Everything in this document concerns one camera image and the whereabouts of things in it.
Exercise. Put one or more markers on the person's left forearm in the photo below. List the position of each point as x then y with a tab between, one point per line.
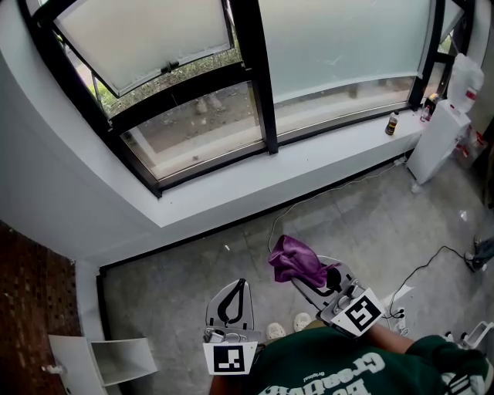
224	385

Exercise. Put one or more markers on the white wheeled rack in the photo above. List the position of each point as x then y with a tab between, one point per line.
478	333

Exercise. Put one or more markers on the white water dispenser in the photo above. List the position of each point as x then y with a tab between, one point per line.
436	142

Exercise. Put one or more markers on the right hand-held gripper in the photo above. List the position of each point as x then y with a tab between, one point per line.
361	312

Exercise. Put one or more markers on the small dark labelled bottle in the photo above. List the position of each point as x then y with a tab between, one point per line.
391	124

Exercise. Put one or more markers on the purple cloth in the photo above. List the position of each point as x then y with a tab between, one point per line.
293	258

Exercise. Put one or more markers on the person's right white shoe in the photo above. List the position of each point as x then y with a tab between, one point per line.
302	321

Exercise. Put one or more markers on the brown shorts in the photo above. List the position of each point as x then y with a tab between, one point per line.
312	326

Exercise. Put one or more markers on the clear plastic container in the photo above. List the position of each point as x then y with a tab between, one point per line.
472	148

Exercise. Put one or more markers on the person's left white shoe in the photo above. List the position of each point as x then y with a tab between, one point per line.
276	331

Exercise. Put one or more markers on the person's right forearm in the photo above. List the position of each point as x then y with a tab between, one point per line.
386	339

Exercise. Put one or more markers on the white power strip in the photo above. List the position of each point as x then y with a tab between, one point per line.
399	313

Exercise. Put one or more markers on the black window frame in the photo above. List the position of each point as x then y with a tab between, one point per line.
266	77

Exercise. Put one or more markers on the clear water dispenser bottle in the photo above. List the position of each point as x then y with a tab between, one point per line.
465	77

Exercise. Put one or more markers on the frosted glass window sash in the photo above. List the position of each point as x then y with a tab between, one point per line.
146	34

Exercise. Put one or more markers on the green sweatshirt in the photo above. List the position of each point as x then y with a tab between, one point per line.
328	358

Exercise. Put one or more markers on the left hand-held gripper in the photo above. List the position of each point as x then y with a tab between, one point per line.
227	358

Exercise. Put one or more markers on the small pink bottle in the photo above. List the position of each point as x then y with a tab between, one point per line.
424	116

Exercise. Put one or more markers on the small dark device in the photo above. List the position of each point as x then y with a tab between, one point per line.
431	105

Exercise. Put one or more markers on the white shelf cabinet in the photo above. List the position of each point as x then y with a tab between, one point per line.
123	358

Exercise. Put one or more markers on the person's white shoe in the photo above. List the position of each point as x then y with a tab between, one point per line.
302	321
276	331

